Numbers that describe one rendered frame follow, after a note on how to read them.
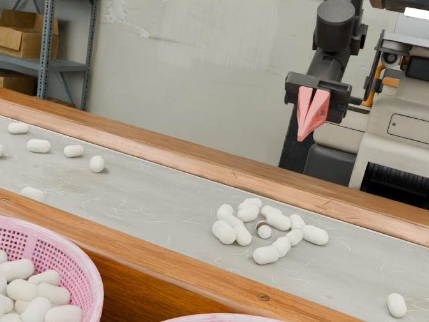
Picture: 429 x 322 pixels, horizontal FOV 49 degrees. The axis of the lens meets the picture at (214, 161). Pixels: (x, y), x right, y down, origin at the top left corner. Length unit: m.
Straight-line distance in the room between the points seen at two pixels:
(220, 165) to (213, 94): 2.03
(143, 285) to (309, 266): 0.22
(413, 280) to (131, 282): 0.35
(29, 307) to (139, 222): 0.21
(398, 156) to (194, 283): 0.81
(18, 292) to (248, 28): 2.41
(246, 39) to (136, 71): 0.74
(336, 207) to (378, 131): 0.48
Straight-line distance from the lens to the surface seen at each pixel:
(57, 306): 0.46
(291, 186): 0.79
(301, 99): 0.73
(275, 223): 0.66
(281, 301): 0.46
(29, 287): 0.46
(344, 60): 0.82
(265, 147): 2.76
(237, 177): 0.79
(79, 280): 0.46
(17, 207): 0.56
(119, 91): 3.13
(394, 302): 0.55
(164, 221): 0.62
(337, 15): 0.77
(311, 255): 0.62
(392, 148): 1.18
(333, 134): 1.49
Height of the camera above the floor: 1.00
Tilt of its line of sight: 17 degrees down
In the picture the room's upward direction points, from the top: 11 degrees clockwise
